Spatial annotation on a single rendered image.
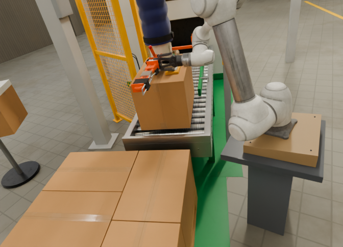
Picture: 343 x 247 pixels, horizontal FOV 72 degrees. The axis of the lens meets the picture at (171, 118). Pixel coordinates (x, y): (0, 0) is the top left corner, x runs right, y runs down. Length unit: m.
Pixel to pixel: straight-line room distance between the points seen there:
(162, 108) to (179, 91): 0.20
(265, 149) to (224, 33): 0.64
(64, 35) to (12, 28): 7.37
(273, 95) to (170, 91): 0.73
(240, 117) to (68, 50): 1.86
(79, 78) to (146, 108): 1.04
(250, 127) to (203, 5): 0.57
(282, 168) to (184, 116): 0.80
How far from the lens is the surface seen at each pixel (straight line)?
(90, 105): 2.75
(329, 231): 2.11
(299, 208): 2.16
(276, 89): 1.30
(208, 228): 1.99
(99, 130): 2.91
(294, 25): 4.52
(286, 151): 1.34
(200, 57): 1.58
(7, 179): 3.22
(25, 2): 10.23
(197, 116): 2.15
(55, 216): 1.69
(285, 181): 1.58
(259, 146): 1.36
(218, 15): 1.07
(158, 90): 1.71
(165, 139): 1.83
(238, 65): 1.12
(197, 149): 1.85
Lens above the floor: 1.67
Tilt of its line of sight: 32 degrees down
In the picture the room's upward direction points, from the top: 11 degrees counter-clockwise
